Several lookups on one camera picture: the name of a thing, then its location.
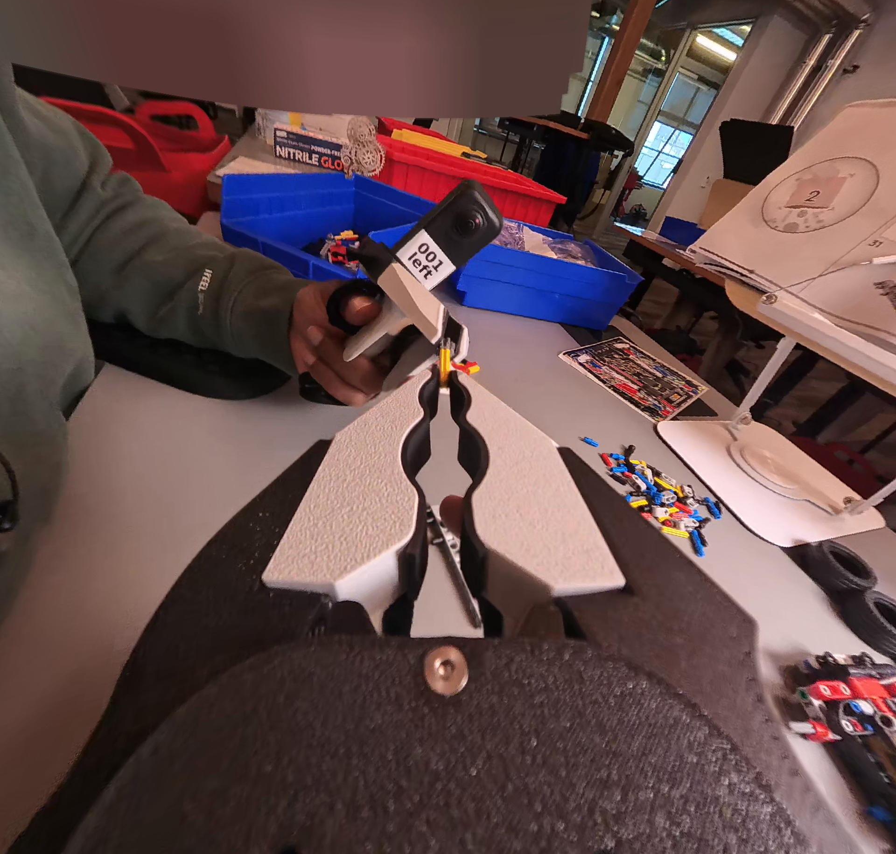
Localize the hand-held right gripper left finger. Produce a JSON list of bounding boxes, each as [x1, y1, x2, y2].
[[262, 371, 434, 637]]

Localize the disposable glove box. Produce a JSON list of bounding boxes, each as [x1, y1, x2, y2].
[[254, 107, 382, 171]]

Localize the red black lego subassembly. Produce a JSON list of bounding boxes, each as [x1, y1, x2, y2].
[[302, 228, 366, 269]]

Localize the cardboard box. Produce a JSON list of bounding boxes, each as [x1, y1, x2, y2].
[[699, 175, 756, 231]]

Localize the person's left forearm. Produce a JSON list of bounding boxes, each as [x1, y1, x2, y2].
[[70, 161, 312, 379]]

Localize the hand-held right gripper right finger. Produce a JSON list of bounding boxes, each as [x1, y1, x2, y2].
[[448, 373, 626, 638]]

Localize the black foam panel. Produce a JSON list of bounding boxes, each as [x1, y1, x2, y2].
[[719, 118, 796, 187]]

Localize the white book stand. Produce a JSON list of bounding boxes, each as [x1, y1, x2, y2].
[[656, 277, 896, 549]]

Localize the lego sticker sheet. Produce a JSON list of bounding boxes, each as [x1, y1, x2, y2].
[[558, 336, 710, 423]]

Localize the lego car chassis assembly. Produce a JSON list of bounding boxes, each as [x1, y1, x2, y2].
[[779, 650, 896, 837]]

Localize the wooden side table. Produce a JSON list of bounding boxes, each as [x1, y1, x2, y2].
[[615, 223, 732, 288]]

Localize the black desk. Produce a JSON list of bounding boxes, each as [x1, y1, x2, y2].
[[490, 115, 634, 176]]

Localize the clear plastic bags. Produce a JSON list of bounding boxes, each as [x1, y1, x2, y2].
[[490, 219, 602, 269]]

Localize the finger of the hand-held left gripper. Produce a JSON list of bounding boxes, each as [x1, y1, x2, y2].
[[381, 329, 443, 395], [381, 266, 471, 379]]

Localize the pile of small lego pieces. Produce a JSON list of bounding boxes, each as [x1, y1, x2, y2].
[[598, 443, 724, 558]]

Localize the yellow plastic trays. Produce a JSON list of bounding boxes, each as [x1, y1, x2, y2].
[[391, 126, 487, 161]]

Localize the white gear model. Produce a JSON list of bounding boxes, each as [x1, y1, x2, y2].
[[339, 115, 388, 181]]

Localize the wooden support post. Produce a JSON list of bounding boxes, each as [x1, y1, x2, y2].
[[583, 0, 674, 122]]

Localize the person's left hand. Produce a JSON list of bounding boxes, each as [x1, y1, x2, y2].
[[290, 282, 389, 407]]

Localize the red plastic caddy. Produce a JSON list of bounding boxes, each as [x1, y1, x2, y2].
[[38, 95, 169, 194], [133, 100, 233, 222]]

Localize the blue plastic bin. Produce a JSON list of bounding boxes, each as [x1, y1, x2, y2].
[[370, 221, 645, 332], [220, 172, 436, 283]]

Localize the grey lego frame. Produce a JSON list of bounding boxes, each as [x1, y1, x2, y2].
[[426, 504, 486, 630]]

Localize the red plastic bin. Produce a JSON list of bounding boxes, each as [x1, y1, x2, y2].
[[374, 118, 568, 231]]

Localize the black rubber lego tire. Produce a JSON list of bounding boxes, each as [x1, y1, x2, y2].
[[798, 539, 880, 597], [839, 588, 896, 661]]

